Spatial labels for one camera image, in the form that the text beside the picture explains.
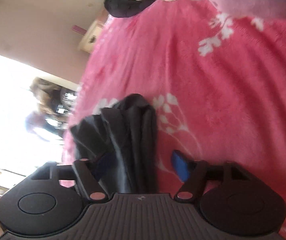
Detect dark navy pants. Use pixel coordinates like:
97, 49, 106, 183
70, 94, 158, 195

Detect black wheelchair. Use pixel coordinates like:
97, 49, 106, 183
29, 76, 79, 140

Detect small pink box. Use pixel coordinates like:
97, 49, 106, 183
72, 24, 87, 35

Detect cream nightstand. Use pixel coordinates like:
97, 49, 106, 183
78, 12, 109, 53

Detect pink floral blanket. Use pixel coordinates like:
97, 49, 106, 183
61, 0, 286, 240

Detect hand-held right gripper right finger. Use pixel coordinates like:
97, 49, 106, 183
170, 150, 252, 204

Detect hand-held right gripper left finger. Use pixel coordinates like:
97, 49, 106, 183
31, 155, 113, 202

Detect black garment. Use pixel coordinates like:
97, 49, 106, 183
102, 0, 158, 18

